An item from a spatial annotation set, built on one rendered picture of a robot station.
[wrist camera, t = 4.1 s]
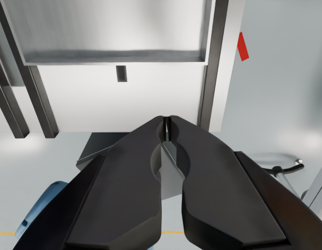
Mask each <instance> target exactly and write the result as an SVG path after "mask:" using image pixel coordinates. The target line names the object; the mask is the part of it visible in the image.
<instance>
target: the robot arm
mask: <svg viewBox="0 0 322 250"><path fill-rule="evenodd" d="M166 126H167V131H168V139H169V141H171V142H172V143H173V144H174V146H175V147H176V149H177V155H176V165H177V167H178V168H179V169H180V170H181V172H182V173H183V174H184V176H185V179H184V181H183V187H182V209H181V213H182V220H183V227H184V233H185V236H186V238H187V240H188V241H189V242H190V243H192V244H194V245H195V246H197V247H199V248H200V249H202V250H322V220H321V219H320V218H319V217H318V216H317V215H316V214H315V213H314V212H313V211H312V210H311V209H310V208H309V207H307V206H306V205H305V204H304V203H303V202H302V201H301V200H300V199H299V198H298V197H297V196H296V195H294V194H293V193H292V192H291V191H290V190H288V189H287V188H286V187H285V186H284V185H282V184H281V183H280V182H279V181H277V180H276V179H275V178H274V177H273V176H271V175H270V174H269V173H268V172H267V171H265V170H264V169H263V168H262V167H261V166H259V165H258V164H257V163H256V162H254V161H253V160H252V159H251V158H250V157H248V156H247V155H246V154H245V153H244V152H242V151H234V150H233V149H232V148H230V147H229V146H228V145H227V144H226V143H224V142H223V141H222V140H220V139H219V138H218V137H216V136H215V135H213V134H211V133H209V132H208V131H206V130H204V129H202V128H200V127H198V126H196V125H194V124H192V123H190V122H189V121H187V120H185V119H183V118H181V117H179V116H176V115H170V116H168V117H164V116H156V117H154V118H153V119H151V120H150V121H148V122H146V123H145V124H143V125H141V126H140V127H138V128H137V129H135V130H133V131H132V132H130V133H129V134H127V135H126V136H124V137H123V138H121V139H120V140H119V141H118V142H116V143H115V144H114V145H113V146H112V147H111V148H110V149H109V150H108V151H107V152H106V153H105V154H98V155H97V156H96V157H95V158H94V159H93V160H92V161H91V162H90V163H89V164H88V165H87V166H86V167H85V168H84V169H83V170H82V171H81V172H80V173H79V174H78V175H77V176H76V177H74V178H73V179H72V180H71V181H70V182H69V183H66V182H63V181H56V182H54V183H52V184H51V185H50V186H49V187H48V188H47V189H46V190H45V191H44V192H43V194H42V195H41V196H40V198H39V199H38V200H37V201H36V203H35V204H34V205H33V207H32V208H31V210H30V211H29V212H28V214H27V215H26V217H25V219H24V220H23V221H22V223H21V224H20V226H19V227H18V229H17V230H16V232H15V236H16V237H17V239H18V240H19V241H18V242H17V244H16V245H15V247H14V248H13V250H153V248H154V245H155V244H156V243H157V242H158V241H159V239H160V237H161V229H162V201H161V175H160V173H159V172H158V170H159V169H160V168H161V145H162V144H163V143H164V141H166Z"/></svg>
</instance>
